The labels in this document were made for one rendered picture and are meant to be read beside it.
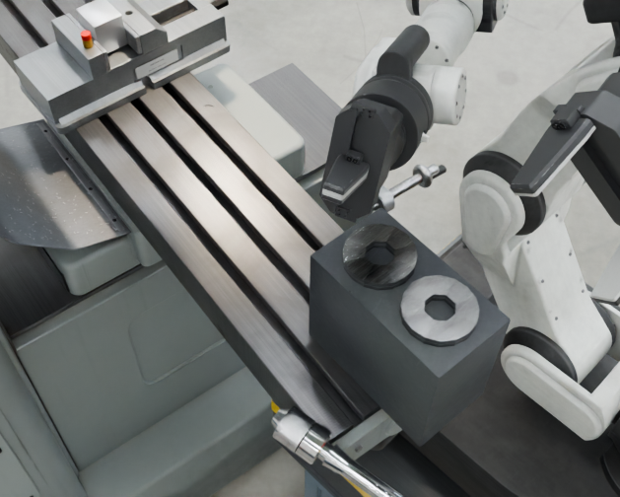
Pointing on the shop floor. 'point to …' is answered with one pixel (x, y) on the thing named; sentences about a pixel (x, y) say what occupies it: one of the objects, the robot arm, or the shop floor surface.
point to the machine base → (191, 446)
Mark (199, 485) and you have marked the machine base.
